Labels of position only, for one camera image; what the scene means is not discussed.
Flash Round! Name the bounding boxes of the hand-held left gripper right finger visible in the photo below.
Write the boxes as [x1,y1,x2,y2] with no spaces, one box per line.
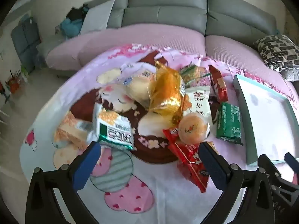
[198,141,275,224]

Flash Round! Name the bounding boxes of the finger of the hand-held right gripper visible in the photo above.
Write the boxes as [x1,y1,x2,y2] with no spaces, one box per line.
[284,153,299,182]
[258,153,299,224]

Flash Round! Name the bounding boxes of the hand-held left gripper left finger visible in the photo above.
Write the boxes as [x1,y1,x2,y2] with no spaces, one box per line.
[25,141,102,224]

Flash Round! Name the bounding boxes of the red snack packet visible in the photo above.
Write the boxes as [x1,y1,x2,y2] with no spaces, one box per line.
[168,142,219,194]
[162,127,181,144]

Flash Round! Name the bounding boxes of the orange wafer packet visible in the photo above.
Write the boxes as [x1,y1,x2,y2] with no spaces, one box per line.
[53,111,98,151]

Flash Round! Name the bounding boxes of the round orange cake packet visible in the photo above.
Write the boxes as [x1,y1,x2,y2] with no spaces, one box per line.
[179,112,209,144]

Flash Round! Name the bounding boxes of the green and white snack packet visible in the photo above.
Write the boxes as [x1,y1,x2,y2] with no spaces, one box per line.
[92,103,137,151]

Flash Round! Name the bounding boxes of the teal rimmed white box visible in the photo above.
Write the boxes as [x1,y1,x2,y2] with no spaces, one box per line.
[232,75,299,166]

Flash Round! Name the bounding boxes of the red brown biscuit packet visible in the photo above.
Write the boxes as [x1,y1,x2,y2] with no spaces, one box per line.
[208,65,229,103]

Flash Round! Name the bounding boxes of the golden snack packet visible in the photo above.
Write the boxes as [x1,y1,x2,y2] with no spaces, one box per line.
[148,60,186,125]

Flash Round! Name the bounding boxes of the purple biscuit packet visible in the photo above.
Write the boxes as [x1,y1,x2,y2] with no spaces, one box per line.
[180,65,212,94]

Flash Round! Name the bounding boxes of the printed cartoon blanket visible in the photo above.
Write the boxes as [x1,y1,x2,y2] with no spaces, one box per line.
[19,43,299,224]

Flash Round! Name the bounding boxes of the white rice cracker packet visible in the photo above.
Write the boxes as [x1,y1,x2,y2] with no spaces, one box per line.
[182,85,214,137]

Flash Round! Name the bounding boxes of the grey cushion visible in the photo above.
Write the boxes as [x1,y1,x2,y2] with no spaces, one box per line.
[279,68,299,82]

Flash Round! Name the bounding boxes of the clear bun packet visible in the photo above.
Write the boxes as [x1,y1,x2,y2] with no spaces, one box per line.
[120,63,157,109]

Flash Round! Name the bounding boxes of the metal chair leg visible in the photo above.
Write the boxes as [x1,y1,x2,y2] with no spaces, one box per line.
[0,103,11,124]

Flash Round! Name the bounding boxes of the red basket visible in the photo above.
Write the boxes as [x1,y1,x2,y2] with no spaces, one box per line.
[6,71,24,94]

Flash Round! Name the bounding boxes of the black and white patterned cushion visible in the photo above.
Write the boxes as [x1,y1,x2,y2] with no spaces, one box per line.
[254,35,299,72]

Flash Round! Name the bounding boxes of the pink sofa cover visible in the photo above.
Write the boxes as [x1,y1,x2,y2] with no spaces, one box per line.
[45,24,299,98]

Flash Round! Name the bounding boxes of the blue cabinet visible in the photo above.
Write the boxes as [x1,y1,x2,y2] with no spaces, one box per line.
[11,16,41,73]

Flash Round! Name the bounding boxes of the light grey pillow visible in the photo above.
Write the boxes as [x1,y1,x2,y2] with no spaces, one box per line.
[79,0,115,34]

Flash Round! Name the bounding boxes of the black bag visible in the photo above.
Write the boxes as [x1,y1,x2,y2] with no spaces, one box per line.
[66,5,90,21]

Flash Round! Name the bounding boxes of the grey sofa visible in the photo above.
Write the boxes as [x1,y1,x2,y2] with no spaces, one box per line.
[36,0,299,94]

